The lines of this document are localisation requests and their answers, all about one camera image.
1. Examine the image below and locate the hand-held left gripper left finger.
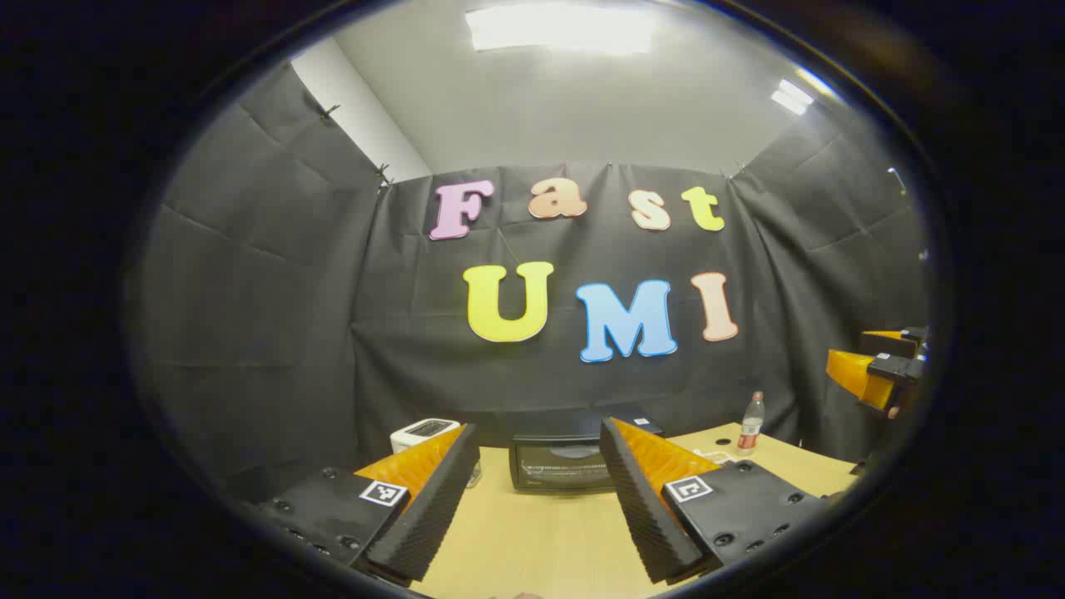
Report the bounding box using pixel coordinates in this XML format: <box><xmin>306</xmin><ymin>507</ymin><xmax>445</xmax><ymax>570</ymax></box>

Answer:
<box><xmin>248</xmin><ymin>423</ymin><xmax>482</xmax><ymax>583</ymax></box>

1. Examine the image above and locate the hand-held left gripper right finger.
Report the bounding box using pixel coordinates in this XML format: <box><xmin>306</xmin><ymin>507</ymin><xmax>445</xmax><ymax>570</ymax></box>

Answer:
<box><xmin>599</xmin><ymin>416</ymin><xmax>833</xmax><ymax>585</ymax></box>

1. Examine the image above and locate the black electric oven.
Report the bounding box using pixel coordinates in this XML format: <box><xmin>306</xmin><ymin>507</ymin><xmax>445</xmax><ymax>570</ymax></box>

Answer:
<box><xmin>509</xmin><ymin>410</ymin><xmax>665</xmax><ymax>494</ymax></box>

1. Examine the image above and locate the white toaster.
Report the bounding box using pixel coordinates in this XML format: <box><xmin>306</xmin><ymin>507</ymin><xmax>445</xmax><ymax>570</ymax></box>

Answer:
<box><xmin>389</xmin><ymin>418</ymin><xmax>461</xmax><ymax>454</ymax></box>

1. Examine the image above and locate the red label water bottle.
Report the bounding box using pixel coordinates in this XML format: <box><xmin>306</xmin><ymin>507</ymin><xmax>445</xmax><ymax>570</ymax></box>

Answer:
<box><xmin>736</xmin><ymin>391</ymin><xmax>766</xmax><ymax>456</ymax></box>

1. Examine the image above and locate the ceiling light panel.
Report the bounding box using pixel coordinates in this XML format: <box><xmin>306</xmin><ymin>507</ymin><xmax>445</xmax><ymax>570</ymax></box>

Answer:
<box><xmin>464</xmin><ymin>4</ymin><xmax>660</xmax><ymax>56</ymax></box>
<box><xmin>770</xmin><ymin>79</ymin><xmax>816</xmax><ymax>116</ymax></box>

